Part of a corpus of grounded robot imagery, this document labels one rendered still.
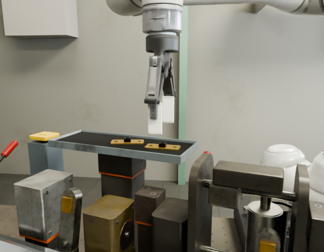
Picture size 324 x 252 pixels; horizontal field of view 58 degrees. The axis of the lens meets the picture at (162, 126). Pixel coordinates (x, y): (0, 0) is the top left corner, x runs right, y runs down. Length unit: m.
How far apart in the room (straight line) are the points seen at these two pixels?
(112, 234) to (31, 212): 0.20
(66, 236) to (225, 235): 0.75
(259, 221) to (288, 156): 0.56
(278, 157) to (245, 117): 2.34
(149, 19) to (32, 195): 0.44
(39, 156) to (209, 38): 2.67
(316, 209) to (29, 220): 0.56
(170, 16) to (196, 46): 2.66
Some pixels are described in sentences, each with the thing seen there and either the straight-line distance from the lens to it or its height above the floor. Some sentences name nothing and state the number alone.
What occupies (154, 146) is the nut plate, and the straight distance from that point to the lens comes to 0.71.
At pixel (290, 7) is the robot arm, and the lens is 1.01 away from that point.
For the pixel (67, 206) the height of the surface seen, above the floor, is 1.08.
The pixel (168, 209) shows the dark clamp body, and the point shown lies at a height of 1.08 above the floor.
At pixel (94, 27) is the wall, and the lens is 3.52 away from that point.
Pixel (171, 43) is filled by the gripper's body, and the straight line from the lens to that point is 0.65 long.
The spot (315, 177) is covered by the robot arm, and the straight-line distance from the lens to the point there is 1.02.
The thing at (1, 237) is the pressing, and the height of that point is 1.00.
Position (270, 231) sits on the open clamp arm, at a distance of 0.51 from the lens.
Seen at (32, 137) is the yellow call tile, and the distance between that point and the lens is 0.91.
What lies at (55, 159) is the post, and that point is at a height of 1.09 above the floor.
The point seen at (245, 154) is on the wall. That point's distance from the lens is 3.50.
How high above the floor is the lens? 1.35
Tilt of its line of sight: 12 degrees down
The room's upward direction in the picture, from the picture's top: straight up
